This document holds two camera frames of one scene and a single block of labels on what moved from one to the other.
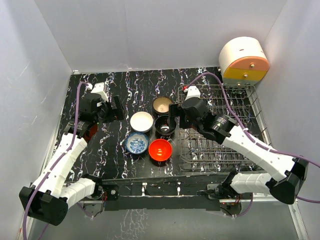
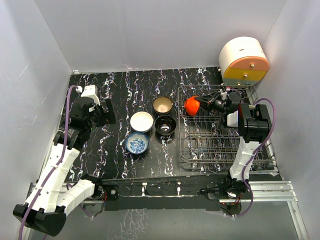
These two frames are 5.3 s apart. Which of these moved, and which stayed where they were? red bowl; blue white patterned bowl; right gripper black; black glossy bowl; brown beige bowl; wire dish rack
Moved: red bowl; right gripper black
Stayed: brown beige bowl; blue white patterned bowl; wire dish rack; black glossy bowl
